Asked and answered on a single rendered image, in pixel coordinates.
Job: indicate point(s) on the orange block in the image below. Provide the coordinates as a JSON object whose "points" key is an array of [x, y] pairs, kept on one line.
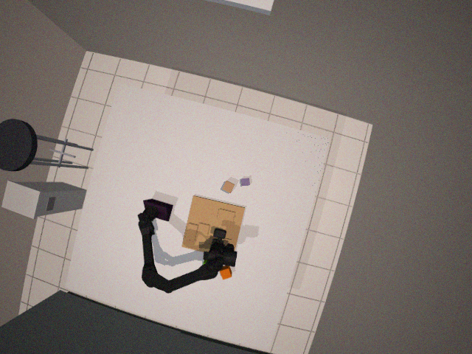
{"points": [[226, 272]]}

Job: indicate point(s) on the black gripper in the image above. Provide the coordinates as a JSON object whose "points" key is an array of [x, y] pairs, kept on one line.
{"points": [[220, 234]]}

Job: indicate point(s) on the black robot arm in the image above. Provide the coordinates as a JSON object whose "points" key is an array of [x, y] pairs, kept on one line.
{"points": [[207, 271]]}

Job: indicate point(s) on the tan puzzle board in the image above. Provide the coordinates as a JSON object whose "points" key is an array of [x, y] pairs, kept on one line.
{"points": [[205, 216]]}

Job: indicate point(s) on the brown block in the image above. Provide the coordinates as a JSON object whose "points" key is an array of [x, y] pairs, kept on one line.
{"points": [[228, 186]]}

